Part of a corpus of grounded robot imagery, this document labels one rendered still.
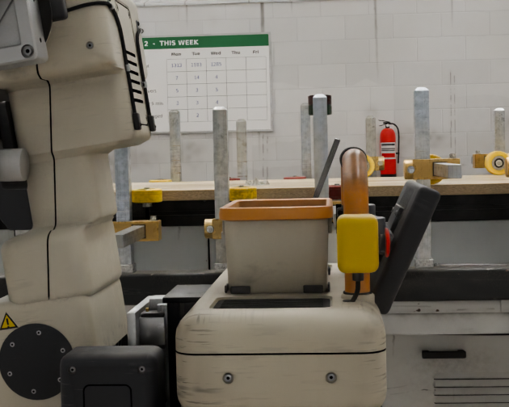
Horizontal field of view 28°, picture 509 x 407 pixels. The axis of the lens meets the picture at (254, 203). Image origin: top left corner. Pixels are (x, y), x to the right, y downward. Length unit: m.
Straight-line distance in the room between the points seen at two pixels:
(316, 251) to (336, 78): 8.39
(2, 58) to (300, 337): 0.48
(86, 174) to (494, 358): 1.69
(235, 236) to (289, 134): 8.35
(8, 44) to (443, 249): 1.74
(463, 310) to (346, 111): 7.18
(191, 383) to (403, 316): 1.43
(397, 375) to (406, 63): 7.08
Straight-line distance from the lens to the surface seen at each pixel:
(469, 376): 2.86
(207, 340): 1.19
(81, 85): 1.40
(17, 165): 1.37
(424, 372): 2.85
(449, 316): 2.60
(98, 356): 1.30
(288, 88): 9.70
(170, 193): 2.72
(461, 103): 9.78
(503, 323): 2.62
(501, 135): 3.66
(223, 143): 2.53
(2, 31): 1.26
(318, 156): 2.52
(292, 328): 1.19
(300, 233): 1.33
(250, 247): 1.34
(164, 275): 2.54
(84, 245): 1.38
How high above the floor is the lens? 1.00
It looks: 3 degrees down
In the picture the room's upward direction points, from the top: 1 degrees counter-clockwise
